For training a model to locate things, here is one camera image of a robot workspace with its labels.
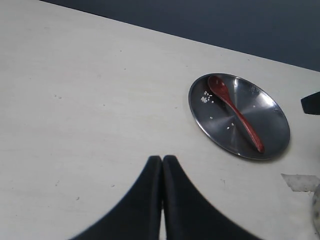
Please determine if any round steel plate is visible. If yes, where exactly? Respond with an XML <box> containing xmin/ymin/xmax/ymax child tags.
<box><xmin>188</xmin><ymin>73</ymin><xmax>290</xmax><ymax>160</ymax></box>

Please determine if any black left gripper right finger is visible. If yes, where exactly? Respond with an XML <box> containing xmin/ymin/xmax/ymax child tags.
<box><xmin>162</xmin><ymin>155</ymin><xmax>258</xmax><ymax>240</ymax></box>

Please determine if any red wooden spoon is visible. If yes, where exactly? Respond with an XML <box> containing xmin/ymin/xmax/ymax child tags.
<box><xmin>207</xmin><ymin>75</ymin><xmax>265</xmax><ymax>153</ymax></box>

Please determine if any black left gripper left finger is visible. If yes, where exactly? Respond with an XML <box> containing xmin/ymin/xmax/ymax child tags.
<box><xmin>73</xmin><ymin>156</ymin><xmax>163</xmax><ymax>240</ymax></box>

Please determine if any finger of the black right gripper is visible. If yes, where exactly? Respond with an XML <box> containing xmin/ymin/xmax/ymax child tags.
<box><xmin>300</xmin><ymin>92</ymin><xmax>320</xmax><ymax>115</ymax></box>

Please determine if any clear tape piece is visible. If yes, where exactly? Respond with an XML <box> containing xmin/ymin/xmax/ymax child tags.
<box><xmin>281</xmin><ymin>173</ymin><xmax>320</xmax><ymax>192</ymax></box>

